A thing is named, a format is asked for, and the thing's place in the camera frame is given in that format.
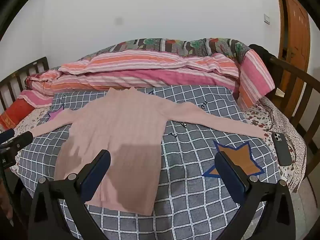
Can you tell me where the brown wooden door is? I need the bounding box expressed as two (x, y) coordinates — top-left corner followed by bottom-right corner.
(274, 0), (311, 80)

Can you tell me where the red pillow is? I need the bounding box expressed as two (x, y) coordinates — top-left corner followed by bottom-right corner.
(0, 99), (35, 130)

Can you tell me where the dark clothing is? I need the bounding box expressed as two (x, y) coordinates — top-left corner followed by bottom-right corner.
(249, 44), (278, 63)

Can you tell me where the pink knitted sweater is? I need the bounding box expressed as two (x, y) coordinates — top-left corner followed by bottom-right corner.
(30, 87), (265, 217)

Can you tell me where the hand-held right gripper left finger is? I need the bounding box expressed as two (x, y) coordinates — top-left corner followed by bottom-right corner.
(27, 149), (112, 240)

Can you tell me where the black smartphone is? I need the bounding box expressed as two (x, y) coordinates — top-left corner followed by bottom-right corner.
(271, 132), (293, 167)

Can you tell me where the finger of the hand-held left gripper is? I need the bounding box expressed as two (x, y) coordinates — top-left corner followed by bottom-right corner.
(0, 129), (16, 143)
(4, 131), (33, 153)

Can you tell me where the grey checked star-print blanket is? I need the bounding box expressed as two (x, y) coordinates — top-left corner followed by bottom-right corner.
(17, 85), (275, 240)

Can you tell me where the pink orange striped quilt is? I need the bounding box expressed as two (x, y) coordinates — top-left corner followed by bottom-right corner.
(19, 49), (275, 110)

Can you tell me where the dark wooden footboard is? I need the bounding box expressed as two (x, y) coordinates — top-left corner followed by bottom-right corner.
(269, 55), (320, 180)

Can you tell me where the floral bed sheet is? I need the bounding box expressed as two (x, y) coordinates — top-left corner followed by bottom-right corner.
(0, 96), (307, 193)

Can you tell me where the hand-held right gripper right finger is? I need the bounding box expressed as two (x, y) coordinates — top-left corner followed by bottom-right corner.
(214, 151), (297, 240)

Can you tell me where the multicolour floral patterned quilt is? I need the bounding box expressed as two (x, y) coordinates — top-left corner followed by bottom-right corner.
(106, 37), (252, 64)

